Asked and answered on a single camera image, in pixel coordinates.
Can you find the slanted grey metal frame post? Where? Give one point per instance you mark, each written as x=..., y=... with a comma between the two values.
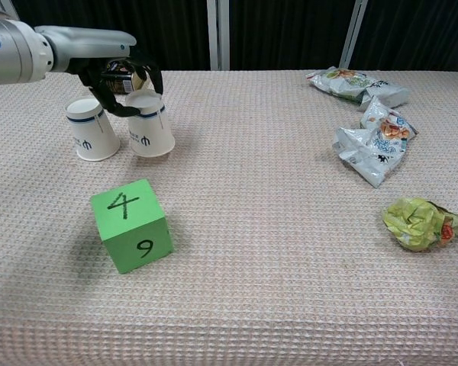
x=353, y=34
x=4, y=9

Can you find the crumpled yellow-green wrapper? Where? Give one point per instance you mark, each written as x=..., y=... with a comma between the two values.
x=416, y=225

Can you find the white snack bag green print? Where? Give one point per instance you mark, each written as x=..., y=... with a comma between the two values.
x=351, y=85

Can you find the black curtain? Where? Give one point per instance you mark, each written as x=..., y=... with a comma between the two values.
x=282, y=30

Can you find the upright grey metal frame post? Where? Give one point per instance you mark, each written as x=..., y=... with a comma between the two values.
x=217, y=34

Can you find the black and silver left hand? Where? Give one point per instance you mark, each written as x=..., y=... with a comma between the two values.
x=88, y=42

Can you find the pink waffle tablecloth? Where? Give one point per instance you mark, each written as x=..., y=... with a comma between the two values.
x=252, y=228

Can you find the green foam cube with numbers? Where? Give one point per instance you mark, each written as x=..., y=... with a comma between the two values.
x=133, y=228

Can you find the black and gold tin can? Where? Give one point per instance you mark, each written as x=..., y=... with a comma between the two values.
x=118, y=82

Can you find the white snack bag orange print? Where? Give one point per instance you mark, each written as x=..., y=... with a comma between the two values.
x=378, y=148

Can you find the white paper cup blue stripe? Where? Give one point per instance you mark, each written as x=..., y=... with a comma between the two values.
x=93, y=133
x=150, y=129

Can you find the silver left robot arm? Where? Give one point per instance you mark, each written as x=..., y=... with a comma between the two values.
x=11, y=51

